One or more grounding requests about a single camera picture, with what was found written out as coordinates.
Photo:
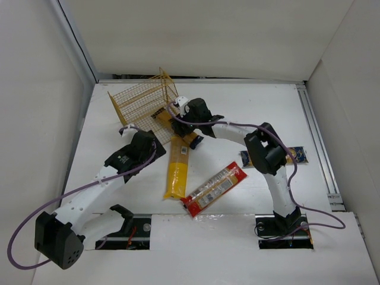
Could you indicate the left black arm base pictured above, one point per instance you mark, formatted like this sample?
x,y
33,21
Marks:
x,y
134,235

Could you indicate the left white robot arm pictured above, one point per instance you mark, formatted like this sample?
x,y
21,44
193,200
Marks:
x,y
63,235

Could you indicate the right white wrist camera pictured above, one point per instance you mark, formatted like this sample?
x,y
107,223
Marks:
x,y
183,104

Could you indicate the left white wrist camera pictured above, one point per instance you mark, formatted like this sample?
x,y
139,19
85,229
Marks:
x,y
126,129

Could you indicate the red white spaghetti bag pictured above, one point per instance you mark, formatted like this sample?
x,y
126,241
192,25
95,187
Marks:
x,y
210,191

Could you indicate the aluminium rail right side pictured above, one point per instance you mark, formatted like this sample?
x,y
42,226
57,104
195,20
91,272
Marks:
x,y
333,193

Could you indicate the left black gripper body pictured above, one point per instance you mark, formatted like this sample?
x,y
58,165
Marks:
x,y
155,143

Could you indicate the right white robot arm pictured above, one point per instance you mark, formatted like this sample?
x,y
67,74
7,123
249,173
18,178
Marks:
x,y
266,151

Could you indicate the yellow wire mesh shelf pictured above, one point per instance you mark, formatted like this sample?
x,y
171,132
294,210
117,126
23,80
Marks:
x,y
140,104

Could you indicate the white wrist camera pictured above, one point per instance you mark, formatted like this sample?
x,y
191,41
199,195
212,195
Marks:
x,y
183,104
126,129

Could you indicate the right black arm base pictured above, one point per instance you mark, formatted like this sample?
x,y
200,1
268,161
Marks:
x,y
270,236

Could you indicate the blue patterned spaghetti bag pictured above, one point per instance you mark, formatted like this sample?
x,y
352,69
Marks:
x,y
298,153

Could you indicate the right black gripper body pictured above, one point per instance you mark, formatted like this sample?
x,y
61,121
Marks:
x,y
182,129

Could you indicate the yellow spaghetti bag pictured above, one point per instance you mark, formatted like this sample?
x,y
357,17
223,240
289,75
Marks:
x,y
177,169

